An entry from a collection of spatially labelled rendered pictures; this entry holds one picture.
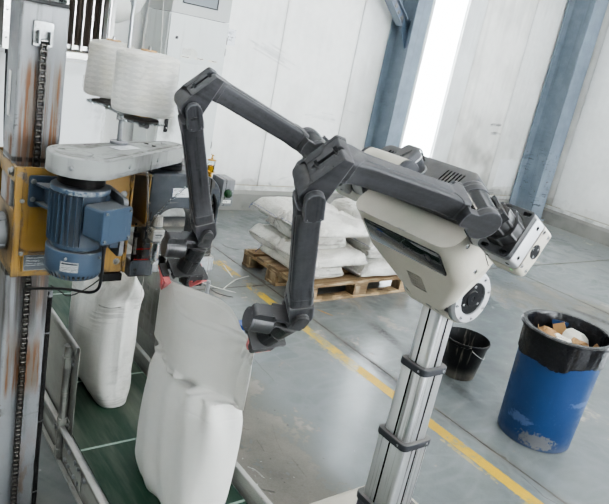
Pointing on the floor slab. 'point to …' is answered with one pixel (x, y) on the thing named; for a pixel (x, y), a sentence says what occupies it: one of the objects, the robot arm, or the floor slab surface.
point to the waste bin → (551, 381)
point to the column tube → (21, 20)
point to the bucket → (464, 353)
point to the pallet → (278, 276)
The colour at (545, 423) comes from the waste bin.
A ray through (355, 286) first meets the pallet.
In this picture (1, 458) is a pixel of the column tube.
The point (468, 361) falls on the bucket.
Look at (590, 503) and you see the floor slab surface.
